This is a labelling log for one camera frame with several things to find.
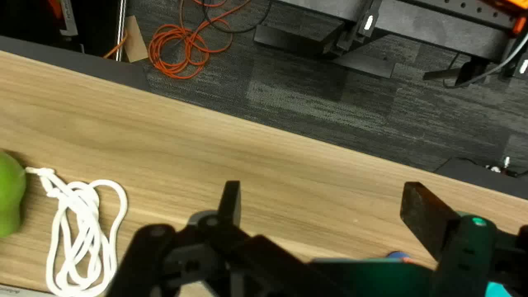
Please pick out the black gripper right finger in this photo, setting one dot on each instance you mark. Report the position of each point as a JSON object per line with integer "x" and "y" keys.
{"x": 426, "y": 217}

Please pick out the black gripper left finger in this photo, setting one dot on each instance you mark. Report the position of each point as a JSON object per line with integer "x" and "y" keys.
{"x": 230, "y": 205}

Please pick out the teal lid play-doh tub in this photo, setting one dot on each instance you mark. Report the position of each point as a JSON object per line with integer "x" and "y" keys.
{"x": 393, "y": 276}

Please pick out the green pear toy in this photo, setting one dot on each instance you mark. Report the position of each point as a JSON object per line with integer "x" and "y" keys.
{"x": 12, "y": 192}

